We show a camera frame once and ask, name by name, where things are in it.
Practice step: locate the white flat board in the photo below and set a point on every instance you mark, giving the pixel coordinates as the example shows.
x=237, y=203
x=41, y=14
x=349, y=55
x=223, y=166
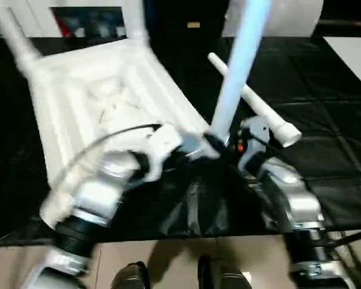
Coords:
x=352, y=60

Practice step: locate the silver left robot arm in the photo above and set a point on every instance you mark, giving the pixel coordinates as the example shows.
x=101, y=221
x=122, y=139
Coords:
x=90, y=205

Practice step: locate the black metal table leg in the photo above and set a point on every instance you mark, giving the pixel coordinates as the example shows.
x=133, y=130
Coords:
x=352, y=236

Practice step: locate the black robot foot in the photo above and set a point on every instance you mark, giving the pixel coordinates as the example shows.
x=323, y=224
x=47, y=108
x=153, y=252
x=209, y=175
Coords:
x=222, y=276
x=129, y=277

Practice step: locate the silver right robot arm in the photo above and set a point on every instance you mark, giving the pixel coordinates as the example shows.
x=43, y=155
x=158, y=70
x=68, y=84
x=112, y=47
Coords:
x=289, y=205

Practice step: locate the black left robot foot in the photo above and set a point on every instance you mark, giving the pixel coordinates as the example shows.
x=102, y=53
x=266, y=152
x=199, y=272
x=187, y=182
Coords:
x=129, y=277

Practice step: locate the white plastic table top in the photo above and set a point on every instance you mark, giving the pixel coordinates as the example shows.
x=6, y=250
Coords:
x=90, y=96

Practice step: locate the white cabinet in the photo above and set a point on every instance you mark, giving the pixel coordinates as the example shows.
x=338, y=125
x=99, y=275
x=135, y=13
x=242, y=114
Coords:
x=60, y=15

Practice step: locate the black box with yellow label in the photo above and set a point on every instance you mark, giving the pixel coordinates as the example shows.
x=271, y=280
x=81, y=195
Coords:
x=186, y=18

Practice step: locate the black right robot foot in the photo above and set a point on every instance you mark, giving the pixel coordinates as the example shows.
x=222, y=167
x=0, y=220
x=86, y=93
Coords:
x=222, y=276

